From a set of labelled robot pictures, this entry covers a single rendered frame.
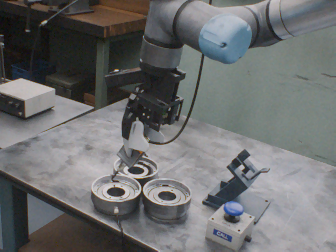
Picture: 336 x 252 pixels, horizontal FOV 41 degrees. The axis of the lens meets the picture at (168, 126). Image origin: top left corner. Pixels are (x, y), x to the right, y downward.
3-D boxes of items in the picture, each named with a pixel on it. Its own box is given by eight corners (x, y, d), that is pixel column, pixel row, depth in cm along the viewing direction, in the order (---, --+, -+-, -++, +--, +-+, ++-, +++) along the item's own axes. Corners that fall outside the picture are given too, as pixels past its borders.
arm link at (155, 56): (135, 37, 80) (161, 30, 86) (130, 60, 82) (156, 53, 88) (169, 52, 77) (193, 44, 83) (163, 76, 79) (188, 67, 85)
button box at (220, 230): (204, 238, 89) (208, 218, 87) (220, 221, 95) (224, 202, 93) (242, 256, 85) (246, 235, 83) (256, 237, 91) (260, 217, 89)
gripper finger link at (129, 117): (123, 142, 87) (134, 101, 84) (117, 138, 88) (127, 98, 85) (137, 136, 91) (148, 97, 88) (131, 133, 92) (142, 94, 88)
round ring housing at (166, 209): (193, 222, 93) (195, 206, 92) (142, 221, 92) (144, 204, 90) (186, 194, 103) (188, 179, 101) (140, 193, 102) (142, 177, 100)
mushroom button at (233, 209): (217, 227, 89) (220, 206, 86) (225, 218, 92) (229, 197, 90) (235, 235, 87) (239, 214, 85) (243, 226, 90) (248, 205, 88)
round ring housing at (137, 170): (120, 167, 111) (121, 152, 110) (161, 174, 110) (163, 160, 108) (106, 188, 102) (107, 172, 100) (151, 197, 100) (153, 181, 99)
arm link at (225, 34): (272, 17, 73) (221, -4, 79) (229, 22, 65) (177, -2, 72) (258, 62, 77) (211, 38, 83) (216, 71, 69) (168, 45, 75)
